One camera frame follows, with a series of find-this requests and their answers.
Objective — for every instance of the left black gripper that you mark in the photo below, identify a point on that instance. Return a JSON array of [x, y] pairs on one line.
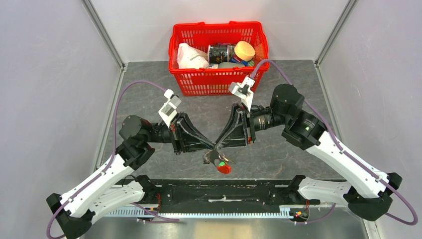
[[186, 137]]

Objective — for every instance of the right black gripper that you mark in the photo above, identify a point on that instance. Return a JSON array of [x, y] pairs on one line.
[[240, 129]]

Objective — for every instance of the green capped key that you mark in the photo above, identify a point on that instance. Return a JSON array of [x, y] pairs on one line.
[[225, 163]]

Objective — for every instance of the keyring with red fob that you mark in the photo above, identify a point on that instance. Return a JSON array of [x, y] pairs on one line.
[[215, 157]]

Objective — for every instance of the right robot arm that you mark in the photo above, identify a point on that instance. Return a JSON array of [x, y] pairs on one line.
[[366, 191]]

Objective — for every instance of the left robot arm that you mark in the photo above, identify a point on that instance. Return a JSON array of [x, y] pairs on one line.
[[78, 209]]

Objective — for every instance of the grey round lid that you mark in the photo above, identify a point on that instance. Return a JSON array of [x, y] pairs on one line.
[[226, 65]]

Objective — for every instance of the white crumpled bag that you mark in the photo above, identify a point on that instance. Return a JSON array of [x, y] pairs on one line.
[[191, 58]]

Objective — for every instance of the blue snack packet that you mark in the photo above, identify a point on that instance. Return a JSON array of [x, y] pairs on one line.
[[237, 60]]

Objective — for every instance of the red plastic shopping basket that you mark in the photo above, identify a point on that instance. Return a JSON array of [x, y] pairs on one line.
[[206, 82]]

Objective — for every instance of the black printed can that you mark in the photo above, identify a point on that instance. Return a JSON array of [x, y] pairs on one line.
[[219, 53]]

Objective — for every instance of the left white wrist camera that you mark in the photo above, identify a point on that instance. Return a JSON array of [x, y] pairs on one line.
[[168, 111]]

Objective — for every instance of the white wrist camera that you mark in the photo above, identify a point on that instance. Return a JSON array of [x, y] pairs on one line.
[[243, 91], [168, 111]]

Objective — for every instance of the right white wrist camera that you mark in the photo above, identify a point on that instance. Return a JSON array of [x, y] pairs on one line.
[[243, 91]]

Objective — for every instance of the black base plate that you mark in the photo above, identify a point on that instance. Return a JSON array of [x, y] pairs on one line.
[[223, 195]]

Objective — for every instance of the slotted cable duct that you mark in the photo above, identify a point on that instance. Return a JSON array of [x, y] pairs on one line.
[[136, 212]]

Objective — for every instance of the left aluminium corner post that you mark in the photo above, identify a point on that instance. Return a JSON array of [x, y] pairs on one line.
[[98, 23]]

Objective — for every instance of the aluminium corner post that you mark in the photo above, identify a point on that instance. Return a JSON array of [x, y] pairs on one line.
[[98, 23], [348, 9]]

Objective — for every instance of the right aluminium corner post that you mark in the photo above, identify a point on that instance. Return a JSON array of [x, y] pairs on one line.
[[348, 9]]

